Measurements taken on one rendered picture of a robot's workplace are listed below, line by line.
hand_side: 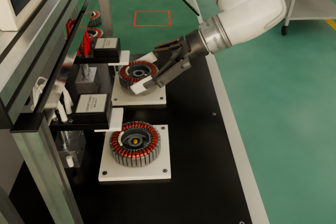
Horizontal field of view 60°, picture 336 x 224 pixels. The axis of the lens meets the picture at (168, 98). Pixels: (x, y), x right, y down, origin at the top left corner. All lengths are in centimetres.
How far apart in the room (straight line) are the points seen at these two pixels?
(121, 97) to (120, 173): 25
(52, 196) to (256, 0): 58
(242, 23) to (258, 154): 113
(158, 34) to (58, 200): 86
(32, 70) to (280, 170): 149
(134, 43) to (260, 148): 101
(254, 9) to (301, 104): 151
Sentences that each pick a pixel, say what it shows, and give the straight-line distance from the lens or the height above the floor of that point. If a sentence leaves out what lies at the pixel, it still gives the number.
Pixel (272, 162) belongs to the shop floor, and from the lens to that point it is 174.
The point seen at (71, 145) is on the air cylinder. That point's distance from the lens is 65.
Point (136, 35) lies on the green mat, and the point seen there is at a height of 75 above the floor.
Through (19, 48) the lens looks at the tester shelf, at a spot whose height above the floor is 112.
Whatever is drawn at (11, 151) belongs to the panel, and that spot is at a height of 83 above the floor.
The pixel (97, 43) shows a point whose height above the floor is 92.
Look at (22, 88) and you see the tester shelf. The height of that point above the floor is 109.
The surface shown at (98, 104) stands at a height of 92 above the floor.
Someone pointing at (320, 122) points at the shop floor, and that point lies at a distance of 209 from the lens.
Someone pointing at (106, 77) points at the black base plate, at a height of 77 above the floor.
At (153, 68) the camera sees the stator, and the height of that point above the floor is 84.
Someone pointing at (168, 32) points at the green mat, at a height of 75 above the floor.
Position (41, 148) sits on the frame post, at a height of 102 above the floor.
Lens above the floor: 129
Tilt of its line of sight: 39 degrees down
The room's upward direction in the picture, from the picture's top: straight up
